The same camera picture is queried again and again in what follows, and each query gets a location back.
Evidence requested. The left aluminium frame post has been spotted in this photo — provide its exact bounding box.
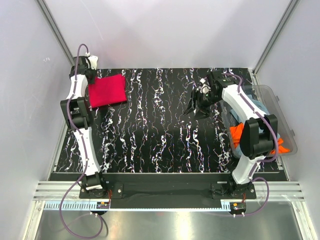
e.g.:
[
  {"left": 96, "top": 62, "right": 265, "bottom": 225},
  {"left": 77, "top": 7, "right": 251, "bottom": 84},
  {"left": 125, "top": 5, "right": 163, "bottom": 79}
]
[{"left": 35, "top": 0, "right": 76, "bottom": 66}]

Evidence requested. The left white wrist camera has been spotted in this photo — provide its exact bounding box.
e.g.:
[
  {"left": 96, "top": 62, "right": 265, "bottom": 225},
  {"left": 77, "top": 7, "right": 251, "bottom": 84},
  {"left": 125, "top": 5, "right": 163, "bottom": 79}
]
[{"left": 85, "top": 52, "right": 99, "bottom": 70}]

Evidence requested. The right orange connector block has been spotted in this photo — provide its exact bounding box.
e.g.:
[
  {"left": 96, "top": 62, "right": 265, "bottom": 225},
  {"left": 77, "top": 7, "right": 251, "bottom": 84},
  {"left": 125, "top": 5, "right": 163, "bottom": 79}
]
[{"left": 232, "top": 202, "right": 247, "bottom": 211}]

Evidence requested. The left orange connector block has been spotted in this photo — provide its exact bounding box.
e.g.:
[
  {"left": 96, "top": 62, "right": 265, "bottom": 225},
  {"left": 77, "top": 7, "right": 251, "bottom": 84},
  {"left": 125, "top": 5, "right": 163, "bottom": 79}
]
[{"left": 96, "top": 201, "right": 110, "bottom": 209}]

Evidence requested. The orange connector block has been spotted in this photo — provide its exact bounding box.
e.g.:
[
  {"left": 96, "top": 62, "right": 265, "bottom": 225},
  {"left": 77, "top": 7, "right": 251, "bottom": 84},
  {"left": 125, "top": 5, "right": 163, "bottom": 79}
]
[
  {"left": 232, "top": 202, "right": 247, "bottom": 211},
  {"left": 96, "top": 201, "right": 110, "bottom": 209}
]

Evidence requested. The pink red t shirt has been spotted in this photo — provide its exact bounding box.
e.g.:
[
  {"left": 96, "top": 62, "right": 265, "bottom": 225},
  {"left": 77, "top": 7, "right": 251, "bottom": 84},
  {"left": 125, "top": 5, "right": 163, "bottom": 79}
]
[{"left": 88, "top": 74, "right": 127, "bottom": 108}]

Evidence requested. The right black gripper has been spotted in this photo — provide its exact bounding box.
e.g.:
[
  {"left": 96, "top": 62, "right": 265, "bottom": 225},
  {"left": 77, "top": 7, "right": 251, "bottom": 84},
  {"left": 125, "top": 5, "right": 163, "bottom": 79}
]
[{"left": 183, "top": 89, "right": 221, "bottom": 122}]

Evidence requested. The right aluminium frame post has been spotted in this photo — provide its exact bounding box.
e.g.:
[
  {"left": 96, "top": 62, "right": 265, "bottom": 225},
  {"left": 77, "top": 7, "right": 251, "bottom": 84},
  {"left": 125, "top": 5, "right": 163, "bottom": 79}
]
[{"left": 252, "top": 0, "right": 300, "bottom": 75}]

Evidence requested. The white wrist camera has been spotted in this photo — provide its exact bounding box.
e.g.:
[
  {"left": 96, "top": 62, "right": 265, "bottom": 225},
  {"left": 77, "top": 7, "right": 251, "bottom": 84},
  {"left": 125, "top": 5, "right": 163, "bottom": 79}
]
[
  {"left": 199, "top": 77, "right": 211, "bottom": 94},
  {"left": 85, "top": 52, "right": 99, "bottom": 70}
]

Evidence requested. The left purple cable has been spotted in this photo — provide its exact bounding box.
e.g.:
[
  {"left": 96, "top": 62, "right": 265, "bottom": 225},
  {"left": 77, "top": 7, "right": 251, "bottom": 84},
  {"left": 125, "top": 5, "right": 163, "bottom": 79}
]
[{"left": 58, "top": 43, "right": 108, "bottom": 237}]

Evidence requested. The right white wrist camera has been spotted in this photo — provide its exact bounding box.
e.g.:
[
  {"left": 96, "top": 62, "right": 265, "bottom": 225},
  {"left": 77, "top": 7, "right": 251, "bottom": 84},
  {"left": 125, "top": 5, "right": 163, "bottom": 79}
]
[{"left": 199, "top": 77, "right": 211, "bottom": 94}]

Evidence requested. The black marble pattern mat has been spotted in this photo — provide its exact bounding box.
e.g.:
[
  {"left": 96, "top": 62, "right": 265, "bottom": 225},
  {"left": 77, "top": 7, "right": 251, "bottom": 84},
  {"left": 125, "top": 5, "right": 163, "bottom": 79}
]
[{"left": 91, "top": 68, "right": 238, "bottom": 173}]

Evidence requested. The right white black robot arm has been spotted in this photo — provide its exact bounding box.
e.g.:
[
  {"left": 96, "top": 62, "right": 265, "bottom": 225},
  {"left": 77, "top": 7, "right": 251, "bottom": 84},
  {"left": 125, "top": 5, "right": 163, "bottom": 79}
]
[{"left": 184, "top": 70, "right": 279, "bottom": 199}]

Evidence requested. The aluminium rail crossbar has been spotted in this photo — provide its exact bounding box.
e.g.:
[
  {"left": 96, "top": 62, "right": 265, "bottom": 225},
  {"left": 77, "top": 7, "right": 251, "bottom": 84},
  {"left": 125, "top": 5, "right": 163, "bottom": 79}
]
[{"left": 32, "top": 181, "right": 306, "bottom": 203}]

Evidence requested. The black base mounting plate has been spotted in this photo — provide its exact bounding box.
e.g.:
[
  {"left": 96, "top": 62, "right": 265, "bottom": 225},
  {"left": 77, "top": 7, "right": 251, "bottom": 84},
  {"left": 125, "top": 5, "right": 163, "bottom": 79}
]
[{"left": 48, "top": 172, "right": 287, "bottom": 210}]

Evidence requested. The grey blue t shirt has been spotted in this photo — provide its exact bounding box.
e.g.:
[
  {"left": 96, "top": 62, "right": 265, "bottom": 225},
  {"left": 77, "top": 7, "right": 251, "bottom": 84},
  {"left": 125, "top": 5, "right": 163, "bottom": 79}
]
[{"left": 228, "top": 98, "right": 267, "bottom": 158}]

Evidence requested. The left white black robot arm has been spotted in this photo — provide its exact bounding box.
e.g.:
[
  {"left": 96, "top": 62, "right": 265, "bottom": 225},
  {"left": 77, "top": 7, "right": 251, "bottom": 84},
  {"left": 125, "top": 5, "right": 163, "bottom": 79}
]
[{"left": 60, "top": 53, "right": 108, "bottom": 199}]

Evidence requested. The orange t shirt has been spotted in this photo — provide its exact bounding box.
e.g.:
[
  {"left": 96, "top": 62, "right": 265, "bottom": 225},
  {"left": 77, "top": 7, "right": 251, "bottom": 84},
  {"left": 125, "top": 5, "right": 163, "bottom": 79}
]
[{"left": 229, "top": 123, "right": 291, "bottom": 155}]

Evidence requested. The aluminium frame post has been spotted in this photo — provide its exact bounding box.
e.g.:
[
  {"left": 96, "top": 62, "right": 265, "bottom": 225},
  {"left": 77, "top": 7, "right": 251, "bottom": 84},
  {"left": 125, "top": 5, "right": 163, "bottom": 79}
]
[
  {"left": 252, "top": 0, "right": 300, "bottom": 75},
  {"left": 35, "top": 0, "right": 76, "bottom": 66}
]

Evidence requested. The clear plastic bin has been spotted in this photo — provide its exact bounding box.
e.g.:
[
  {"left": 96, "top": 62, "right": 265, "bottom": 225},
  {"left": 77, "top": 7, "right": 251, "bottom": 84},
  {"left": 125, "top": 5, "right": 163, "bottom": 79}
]
[{"left": 220, "top": 85, "right": 298, "bottom": 159}]

